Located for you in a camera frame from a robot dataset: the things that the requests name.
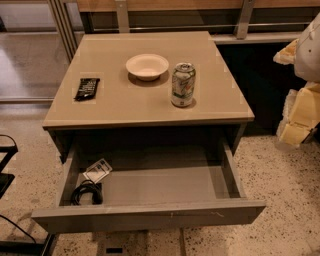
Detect green white 7up can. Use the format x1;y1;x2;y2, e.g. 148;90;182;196
171;62;196;107

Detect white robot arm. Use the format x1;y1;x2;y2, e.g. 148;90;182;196
273;14;320;147

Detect black floor cable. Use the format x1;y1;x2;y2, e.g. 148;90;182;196
0;214;38;244

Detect wooden metal background shelf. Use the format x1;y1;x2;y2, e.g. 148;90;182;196
75;0;320;44

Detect black chair frame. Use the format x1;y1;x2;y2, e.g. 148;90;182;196
0;134;19;200

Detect black coiled cable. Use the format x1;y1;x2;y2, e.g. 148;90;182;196
70;179;104;206

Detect white paper tag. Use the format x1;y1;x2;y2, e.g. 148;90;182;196
83;158;112;183

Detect white paper bowl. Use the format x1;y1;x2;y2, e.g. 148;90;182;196
126;54;169;81

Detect grey open top drawer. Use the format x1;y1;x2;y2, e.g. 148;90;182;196
32;139;266;234

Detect black snack packet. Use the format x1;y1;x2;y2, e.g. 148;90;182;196
74;78;100;101

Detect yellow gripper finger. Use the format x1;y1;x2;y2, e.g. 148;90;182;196
276;82;320;146
273;39;298;65

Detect beige top drawer cabinet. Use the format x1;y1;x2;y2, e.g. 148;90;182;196
43;32;254;155

